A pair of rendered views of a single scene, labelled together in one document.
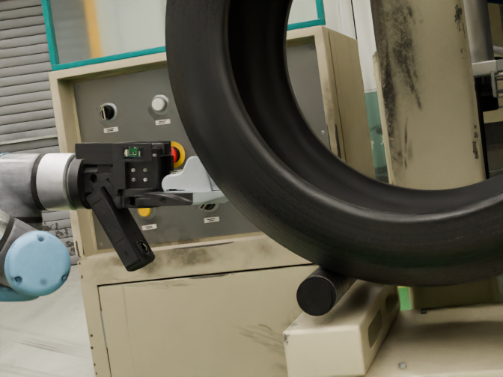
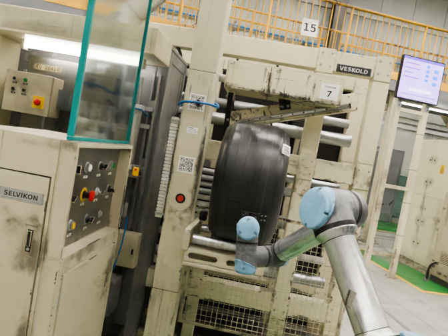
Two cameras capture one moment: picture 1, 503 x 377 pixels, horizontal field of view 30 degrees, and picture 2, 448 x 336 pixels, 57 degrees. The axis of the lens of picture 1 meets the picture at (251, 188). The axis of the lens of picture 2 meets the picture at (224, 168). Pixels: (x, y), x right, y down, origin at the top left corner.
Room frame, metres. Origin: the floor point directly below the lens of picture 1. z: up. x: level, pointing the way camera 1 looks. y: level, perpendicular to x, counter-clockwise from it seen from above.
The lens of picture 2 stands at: (1.64, 1.68, 1.34)
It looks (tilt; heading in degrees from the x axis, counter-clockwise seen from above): 3 degrees down; 259
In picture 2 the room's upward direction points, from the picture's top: 10 degrees clockwise
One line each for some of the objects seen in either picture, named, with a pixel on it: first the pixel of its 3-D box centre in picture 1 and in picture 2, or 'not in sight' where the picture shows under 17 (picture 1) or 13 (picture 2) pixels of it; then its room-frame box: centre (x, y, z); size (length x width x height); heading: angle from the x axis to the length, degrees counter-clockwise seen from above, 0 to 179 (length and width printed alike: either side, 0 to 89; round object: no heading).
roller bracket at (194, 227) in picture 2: not in sight; (193, 231); (1.34, -0.29, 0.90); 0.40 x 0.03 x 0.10; 74
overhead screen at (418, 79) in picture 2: not in sight; (419, 80); (-1.64, -3.13, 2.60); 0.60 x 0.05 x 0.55; 179
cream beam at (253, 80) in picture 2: not in sight; (283, 86); (0.97, -0.49, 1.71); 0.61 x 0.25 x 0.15; 164
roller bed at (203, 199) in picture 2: not in sight; (201, 192); (1.28, -0.66, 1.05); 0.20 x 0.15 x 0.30; 164
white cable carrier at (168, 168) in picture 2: not in sight; (169, 167); (1.51, -0.28, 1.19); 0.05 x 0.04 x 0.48; 74
